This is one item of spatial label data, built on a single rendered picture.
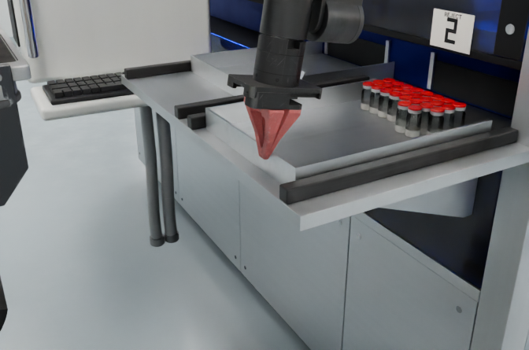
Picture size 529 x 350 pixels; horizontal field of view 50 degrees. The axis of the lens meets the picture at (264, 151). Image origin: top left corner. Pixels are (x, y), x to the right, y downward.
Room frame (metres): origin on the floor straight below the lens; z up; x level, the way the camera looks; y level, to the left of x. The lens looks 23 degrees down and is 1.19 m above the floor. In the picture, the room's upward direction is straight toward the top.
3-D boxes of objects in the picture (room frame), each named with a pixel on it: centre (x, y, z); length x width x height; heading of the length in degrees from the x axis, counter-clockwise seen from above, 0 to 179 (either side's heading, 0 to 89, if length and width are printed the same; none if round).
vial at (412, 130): (0.79, -0.22, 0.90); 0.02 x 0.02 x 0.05
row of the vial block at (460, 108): (0.88, -0.26, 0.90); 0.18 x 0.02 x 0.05; 30
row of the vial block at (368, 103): (0.85, -0.22, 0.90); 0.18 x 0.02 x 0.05; 30
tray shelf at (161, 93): (0.97, -0.08, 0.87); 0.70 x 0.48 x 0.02; 29
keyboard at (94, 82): (1.33, 0.32, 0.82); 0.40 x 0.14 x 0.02; 118
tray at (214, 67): (1.16, -0.05, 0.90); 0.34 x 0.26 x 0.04; 119
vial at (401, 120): (0.81, -0.21, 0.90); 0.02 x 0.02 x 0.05
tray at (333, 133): (0.80, -0.12, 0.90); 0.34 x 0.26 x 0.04; 120
